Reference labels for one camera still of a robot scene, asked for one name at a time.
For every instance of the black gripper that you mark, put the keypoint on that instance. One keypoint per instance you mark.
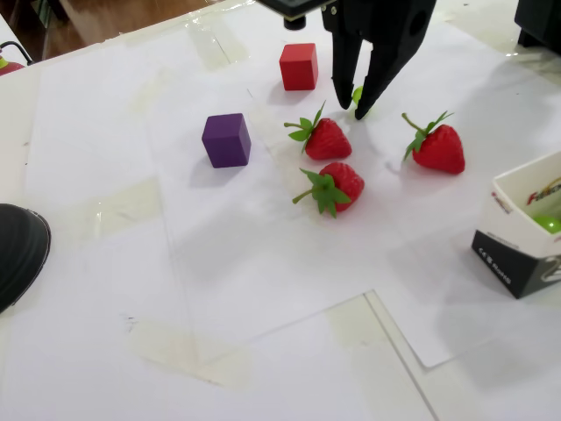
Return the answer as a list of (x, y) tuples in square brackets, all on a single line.
[(380, 22)]

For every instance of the red plastic strawberry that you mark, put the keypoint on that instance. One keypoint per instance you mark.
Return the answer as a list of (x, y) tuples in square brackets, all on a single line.
[(440, 149), (346, 182), (328, 140)]

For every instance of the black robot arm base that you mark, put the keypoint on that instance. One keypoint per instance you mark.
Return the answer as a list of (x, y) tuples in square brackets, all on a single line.
[(541, 19)]

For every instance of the white and black cardboard box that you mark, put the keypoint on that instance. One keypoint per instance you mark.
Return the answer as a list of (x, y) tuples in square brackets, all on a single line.
[(508, 263)]

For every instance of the red wooden cube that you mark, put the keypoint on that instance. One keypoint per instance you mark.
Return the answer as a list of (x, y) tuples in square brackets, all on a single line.
[(298, 68)]

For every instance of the beige masking tape strip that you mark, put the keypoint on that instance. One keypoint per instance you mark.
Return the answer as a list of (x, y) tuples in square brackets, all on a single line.
[(118, 206), (355, 322), (217, 44)]

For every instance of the purple wooden cube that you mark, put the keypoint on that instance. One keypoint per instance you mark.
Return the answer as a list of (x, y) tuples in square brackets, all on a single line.
[(225, 140)]

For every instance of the beige tape strip with pen marks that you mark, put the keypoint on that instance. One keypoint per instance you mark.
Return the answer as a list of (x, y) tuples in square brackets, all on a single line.
[(188, 355)]

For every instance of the red fire extinguisher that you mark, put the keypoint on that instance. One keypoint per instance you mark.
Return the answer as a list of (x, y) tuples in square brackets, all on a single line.
[(11, 69)]

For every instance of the black round ribbed object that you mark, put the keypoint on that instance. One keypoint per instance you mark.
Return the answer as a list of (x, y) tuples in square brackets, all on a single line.
[(19, 254)]

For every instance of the black wrist camera board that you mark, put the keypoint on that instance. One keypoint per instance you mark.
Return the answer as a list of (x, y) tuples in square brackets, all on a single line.
[(294, 22)]

